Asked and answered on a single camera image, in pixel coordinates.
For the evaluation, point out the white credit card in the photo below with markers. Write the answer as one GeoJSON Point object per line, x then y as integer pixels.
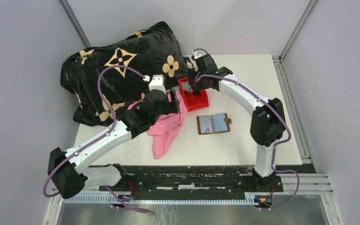
{"type": "Point", "coordinates": [206, 124]}

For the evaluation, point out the aluminium rail frame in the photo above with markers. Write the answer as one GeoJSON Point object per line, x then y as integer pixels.
{"type": "Point", "coordinates": [304, 184]}

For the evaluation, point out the red plastic bin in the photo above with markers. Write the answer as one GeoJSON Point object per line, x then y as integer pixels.
{"type": "Point", "coordinates": [193, 102]}

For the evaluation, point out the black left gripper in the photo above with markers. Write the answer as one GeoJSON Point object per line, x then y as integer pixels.
{"type": "Point", "coordinates": [172, 107]}

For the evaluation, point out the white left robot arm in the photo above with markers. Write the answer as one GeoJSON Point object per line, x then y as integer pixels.
{"type": "Point", "coordinates": [71, 171]}

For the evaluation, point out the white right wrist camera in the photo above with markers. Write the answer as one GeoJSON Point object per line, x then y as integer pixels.
{"type": "Point", "coordinates": [196, 55]}

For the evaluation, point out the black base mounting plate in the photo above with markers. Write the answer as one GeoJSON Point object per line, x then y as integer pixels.
{"type": "Point", "coordinates": [225, 182]}

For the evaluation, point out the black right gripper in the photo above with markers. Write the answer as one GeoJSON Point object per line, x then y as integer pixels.
{"type": "Point", "coordinates": [191, 75]}

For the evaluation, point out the brown leather card holder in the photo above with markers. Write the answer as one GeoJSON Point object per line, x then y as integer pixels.
{"type": "Point", "coordinates": [221, 124]}

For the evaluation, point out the stack of cards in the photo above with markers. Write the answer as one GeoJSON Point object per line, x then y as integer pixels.
{"type": "Point", "coordinates": [188, 87]}

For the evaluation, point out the black floral blanket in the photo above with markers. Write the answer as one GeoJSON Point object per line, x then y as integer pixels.
{"type": "Point", "coordinates": [107, 79]}

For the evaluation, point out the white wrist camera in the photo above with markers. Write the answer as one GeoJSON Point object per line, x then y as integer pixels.
{"type": "Point", "coordinates": [157, 83]}
{"type": "Point", "coordinates": [196, 55]}

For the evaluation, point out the pink cloth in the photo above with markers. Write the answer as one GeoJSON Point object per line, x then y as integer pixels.
{"type": "Point", "coordinates": [163, 130]}

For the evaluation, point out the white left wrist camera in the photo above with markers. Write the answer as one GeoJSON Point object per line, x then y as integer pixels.
{"type": "Point", "coordinates": [157, 83]}

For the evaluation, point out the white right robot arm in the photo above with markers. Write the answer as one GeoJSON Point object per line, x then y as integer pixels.
{"type": "Point", "coordinates": [267, 115]}

